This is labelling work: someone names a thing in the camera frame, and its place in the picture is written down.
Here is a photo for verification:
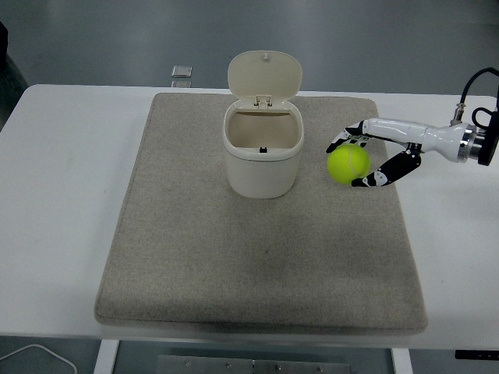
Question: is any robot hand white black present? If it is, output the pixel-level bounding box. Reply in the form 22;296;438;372
325;118;468;189

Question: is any yellow-green tennis ball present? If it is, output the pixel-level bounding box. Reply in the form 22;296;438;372
326;144;371;186

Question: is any cream lidded plastic bin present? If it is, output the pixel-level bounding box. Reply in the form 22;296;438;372
221;49;304;199

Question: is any beige fabric mat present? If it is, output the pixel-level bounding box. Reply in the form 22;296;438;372
93;91;429;335

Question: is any white table leg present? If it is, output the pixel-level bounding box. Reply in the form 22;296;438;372
93;339;120;374
391;348;413;374

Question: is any black table control panel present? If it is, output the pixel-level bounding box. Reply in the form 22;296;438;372
455;350;499;360

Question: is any grey metal plate with screws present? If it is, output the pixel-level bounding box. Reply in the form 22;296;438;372
157;354;352;374

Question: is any dark bulky object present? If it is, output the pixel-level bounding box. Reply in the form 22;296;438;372
0;21;28;132

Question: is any white cable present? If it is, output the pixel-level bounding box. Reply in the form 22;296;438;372
0;344;78;374

